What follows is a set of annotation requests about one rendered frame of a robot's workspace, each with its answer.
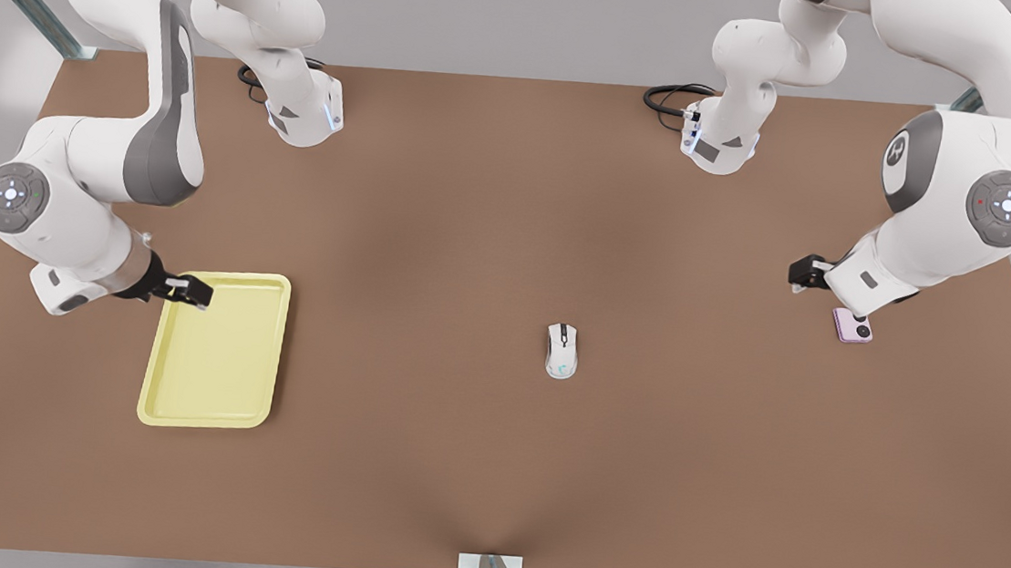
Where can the white computer mouse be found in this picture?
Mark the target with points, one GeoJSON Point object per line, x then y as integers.
{"type": "Point", "coordinates": [562, 351]}

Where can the yellow plastic tray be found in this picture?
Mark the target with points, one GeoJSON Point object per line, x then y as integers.
{"type": "Point", "coordinates": [215, 359]}

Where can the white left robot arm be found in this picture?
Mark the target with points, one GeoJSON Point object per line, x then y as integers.
{"type": "Point", "coordinates": [944, 185]}

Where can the pink smartphone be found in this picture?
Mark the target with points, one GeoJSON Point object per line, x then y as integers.
{"type": "Point", "coordinates": [855, 327]}

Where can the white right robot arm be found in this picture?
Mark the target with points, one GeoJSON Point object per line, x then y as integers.
{"type": "Point", "coordinates": [105, 148]}

